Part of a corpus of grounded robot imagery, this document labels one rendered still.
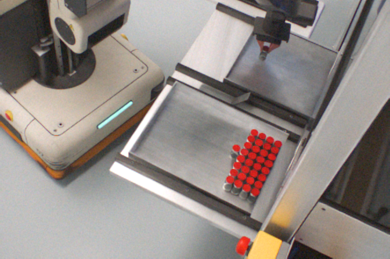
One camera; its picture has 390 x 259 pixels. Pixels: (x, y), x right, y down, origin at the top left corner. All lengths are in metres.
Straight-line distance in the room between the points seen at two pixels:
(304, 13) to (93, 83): 1.10
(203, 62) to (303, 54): 0.31
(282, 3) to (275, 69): 0.30
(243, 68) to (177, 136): 0.31
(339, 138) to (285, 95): 0.71
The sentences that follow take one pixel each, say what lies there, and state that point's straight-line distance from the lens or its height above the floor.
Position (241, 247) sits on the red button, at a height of 1.01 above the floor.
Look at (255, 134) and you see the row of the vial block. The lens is 1.44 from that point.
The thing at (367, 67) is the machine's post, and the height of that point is 1.58.
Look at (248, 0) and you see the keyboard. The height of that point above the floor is 0.82.
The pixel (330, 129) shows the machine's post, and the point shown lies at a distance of 0.89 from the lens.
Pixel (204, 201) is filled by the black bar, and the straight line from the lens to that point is 1.36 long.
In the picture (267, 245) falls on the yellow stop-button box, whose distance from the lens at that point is 1.20.
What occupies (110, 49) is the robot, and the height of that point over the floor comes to 0.28.
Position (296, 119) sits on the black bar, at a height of 0.90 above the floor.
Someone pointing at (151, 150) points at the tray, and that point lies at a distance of 1.43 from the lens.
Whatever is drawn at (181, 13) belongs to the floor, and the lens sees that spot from 2.98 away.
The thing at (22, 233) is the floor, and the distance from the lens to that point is 2.31.
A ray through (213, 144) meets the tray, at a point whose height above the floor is 0.88.
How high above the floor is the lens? 2.12
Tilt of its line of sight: 55 degrees down
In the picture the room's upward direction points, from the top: 12 degrees clockwise
